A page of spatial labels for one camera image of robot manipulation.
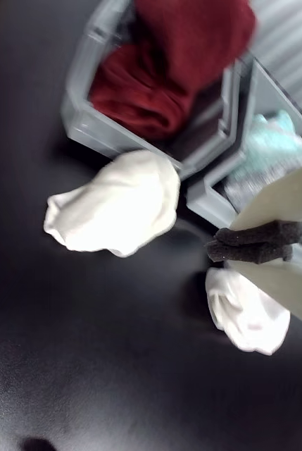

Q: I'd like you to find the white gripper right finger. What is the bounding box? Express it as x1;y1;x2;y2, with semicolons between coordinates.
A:
206;241;302;334

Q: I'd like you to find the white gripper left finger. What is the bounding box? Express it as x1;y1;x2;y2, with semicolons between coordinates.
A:
215;158;302;247

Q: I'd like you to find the white sock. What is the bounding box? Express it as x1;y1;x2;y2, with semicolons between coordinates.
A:
43;149;182;258
205;267;291;356

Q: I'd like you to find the red sock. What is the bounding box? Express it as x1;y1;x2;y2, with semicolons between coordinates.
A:
89;0;257;142

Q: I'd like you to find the grey plastic bin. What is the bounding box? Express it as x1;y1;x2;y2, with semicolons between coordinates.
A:
61;0;243;177
185;58;302;261

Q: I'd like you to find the teal and grey sock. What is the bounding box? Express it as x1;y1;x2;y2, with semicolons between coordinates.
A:
224;109;302;212

